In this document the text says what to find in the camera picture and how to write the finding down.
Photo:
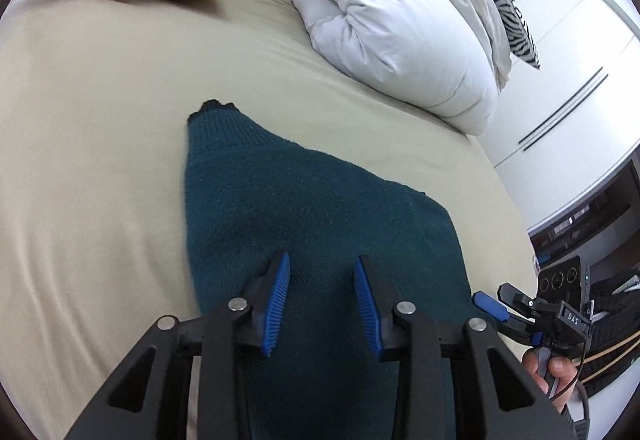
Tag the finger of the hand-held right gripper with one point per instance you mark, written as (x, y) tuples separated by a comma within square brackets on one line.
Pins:
[(490, 306), (520, 301)]

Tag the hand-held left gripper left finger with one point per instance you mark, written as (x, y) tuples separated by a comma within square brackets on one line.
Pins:
[(275, 305)]

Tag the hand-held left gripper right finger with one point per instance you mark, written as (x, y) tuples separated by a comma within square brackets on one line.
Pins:
[(367, 310)]

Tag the dark green knit sweater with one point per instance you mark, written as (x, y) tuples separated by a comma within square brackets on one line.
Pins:
[(300, 200)]

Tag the person's right hand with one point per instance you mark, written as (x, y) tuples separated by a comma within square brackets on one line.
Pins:
[(562, 380)]

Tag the bed with beige sheet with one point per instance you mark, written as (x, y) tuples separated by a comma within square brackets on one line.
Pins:
[(100, 119)]

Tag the white wardrobe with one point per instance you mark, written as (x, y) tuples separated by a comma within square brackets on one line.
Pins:
[(575, 19)]

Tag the white duvet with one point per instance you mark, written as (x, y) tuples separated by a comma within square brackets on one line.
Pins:
[(395, 29)]

